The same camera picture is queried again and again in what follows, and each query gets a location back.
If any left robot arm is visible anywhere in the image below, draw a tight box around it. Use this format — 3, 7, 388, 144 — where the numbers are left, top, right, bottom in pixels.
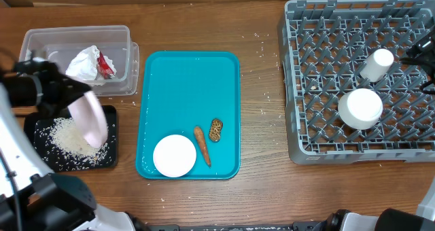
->
1, 58, 137, 230

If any black plastic tray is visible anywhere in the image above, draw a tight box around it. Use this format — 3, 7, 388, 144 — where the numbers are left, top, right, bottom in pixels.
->
24, 105, 118, 173

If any brown patterned food piece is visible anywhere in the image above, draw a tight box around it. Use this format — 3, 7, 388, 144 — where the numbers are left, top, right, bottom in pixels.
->
209, 118, 223, 142

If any orange carrot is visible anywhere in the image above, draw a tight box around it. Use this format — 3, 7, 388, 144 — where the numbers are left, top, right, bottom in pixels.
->
194, 126, 211, 168

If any pile of white rice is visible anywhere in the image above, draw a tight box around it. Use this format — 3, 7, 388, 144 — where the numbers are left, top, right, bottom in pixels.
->
34, 118, 117, 172

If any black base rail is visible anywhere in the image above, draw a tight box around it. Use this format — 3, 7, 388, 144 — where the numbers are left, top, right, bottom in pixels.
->
137, 221, 324, 231

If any grey dishwasher rack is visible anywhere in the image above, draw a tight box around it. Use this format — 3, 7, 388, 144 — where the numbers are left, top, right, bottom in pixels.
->
277, 0, 434, 164

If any red sauce packet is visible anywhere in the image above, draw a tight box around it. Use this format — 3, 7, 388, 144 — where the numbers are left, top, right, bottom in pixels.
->
97, 52, 115, 79

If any white paper napkin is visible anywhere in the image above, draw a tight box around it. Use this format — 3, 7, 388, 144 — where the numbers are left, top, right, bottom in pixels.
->
65, 46, 117, 86

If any pale green bowl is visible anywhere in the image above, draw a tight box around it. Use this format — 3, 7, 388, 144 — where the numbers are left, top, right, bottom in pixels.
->
338, 88, 383, 130

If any large white dinner plate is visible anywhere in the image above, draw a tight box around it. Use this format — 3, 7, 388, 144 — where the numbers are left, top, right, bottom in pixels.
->
67, 91, 108, 148

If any clear plastic waste bin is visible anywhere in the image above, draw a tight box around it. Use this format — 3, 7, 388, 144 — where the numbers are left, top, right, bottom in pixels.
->
19, 25, 139, 96

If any small pink plate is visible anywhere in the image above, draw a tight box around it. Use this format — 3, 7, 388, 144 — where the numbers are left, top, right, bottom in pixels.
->
153, 135, 196, 178

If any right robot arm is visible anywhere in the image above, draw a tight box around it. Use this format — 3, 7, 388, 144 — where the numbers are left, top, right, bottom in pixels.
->
313, 30, 434, 231

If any white cup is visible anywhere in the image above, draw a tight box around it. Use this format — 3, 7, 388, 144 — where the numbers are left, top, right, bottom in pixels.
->
360, 48, 394, 82

